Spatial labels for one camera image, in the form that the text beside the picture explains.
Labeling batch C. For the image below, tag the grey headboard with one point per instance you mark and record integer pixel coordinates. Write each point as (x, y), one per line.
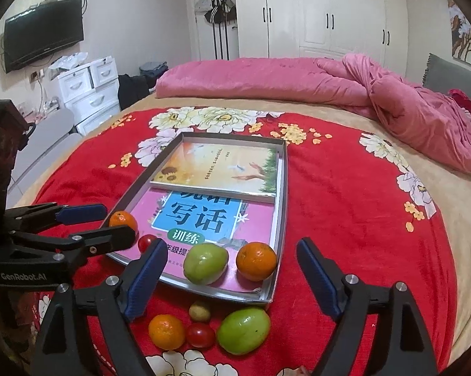
(451, 74)

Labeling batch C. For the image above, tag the pink quilt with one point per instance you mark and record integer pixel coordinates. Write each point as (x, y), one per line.
(259, 78)

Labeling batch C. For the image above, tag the orange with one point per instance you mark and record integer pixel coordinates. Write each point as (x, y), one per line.
(167, 331)
(123, 220)
(257, 261)

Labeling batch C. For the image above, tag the grey cardboard box tray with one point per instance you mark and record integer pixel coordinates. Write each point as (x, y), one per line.
(220, 294)

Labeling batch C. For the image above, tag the black flat television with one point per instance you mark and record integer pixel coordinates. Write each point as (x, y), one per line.
(43, 33)

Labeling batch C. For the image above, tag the white hanging bag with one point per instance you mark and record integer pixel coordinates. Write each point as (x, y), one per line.
(203, 3)

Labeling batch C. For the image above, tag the black striped hanging bag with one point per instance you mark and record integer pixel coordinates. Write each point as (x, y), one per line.
(216, 13)

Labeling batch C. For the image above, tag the pink cover book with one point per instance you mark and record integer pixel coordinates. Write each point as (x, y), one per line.
(255, 223)

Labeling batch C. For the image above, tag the red cloth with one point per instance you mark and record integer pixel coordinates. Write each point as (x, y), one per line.
(466, 103)

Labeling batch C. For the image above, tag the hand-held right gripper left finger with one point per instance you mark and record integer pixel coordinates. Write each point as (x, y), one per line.
(143, 278)

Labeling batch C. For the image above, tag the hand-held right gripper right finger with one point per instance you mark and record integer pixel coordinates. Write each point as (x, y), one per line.
(318, 278)

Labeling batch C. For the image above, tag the dark blue basket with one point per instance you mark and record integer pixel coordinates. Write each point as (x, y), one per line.
(153, 70)

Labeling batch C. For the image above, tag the white wardrobe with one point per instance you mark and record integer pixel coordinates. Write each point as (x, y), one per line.
(337, 8)

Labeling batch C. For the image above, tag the floral wall painting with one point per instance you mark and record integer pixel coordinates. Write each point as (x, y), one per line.
(463, 31)

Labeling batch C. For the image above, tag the sunflower cover book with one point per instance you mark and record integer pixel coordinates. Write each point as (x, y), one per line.
(220, 164)

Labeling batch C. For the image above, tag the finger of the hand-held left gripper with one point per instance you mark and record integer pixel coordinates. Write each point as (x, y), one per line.
(80, 213)
(102, 239)

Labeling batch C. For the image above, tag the small green-brown jujube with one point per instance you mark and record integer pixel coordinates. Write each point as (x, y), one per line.
(199, 310)

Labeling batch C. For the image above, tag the large white drawer cabinet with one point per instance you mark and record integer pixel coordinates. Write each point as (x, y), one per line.
(96, 107)

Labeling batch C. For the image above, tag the red floral blanket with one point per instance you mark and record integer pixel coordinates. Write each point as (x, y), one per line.
(357, 203)

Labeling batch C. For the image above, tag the dark hanging bag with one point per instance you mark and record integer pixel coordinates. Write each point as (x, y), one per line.
(230, 8)

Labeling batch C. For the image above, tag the green round fruit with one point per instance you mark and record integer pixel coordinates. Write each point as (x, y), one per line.
(243, 330)
(205, 263)

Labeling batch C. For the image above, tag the red cherry tomato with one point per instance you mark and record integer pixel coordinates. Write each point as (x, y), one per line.
(146, 243)
(200, 335)

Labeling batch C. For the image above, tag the white plastic bag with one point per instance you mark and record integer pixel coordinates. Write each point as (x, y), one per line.
(69, 61)

